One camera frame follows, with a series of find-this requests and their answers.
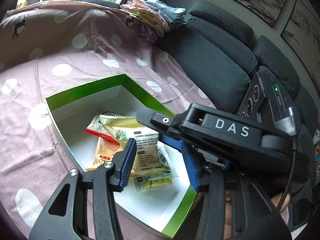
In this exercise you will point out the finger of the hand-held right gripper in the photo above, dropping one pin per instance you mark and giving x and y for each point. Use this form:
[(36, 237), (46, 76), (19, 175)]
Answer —
[(155, 121), (172, 143)]

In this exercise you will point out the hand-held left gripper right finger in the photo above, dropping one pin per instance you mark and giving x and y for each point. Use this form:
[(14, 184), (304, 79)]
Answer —
[(191, 170)]

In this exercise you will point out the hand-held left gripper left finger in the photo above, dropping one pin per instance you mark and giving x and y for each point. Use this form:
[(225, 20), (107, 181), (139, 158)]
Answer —
[(127, 165)]

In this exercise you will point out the white green snack packet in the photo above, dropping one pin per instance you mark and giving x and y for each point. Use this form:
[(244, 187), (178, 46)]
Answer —
[(165, 160)]

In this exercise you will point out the pale yellow snack packet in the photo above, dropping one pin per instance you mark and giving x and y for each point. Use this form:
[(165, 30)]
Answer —
[(147, 150)]

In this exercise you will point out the orange yellow snack packet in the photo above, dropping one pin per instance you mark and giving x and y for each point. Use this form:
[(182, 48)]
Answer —
[(105, 152)]

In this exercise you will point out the red and white snack packet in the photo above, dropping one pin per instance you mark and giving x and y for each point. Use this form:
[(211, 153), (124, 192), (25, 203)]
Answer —
[(96, 130)]

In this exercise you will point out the green cardboard box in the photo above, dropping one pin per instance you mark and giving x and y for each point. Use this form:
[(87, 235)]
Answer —
[(105, 97)]

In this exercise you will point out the person's right hand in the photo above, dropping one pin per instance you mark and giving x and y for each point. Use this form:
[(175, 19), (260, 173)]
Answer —
[(281, 202)]

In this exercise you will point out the dark grey sofa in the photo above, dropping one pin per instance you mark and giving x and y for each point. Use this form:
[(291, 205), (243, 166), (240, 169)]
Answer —
[(212, 60)]

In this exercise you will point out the colourful cartoon cushion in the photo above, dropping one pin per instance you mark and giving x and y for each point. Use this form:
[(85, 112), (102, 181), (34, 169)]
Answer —
[(317, 152)]

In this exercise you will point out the pile of folded clothes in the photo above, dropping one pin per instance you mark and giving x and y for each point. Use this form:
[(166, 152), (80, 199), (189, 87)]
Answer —
[(155, 15)]

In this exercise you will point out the pink dotted deer print blanket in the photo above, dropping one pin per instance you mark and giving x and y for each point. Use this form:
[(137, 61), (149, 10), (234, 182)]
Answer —
[(50, 62)]

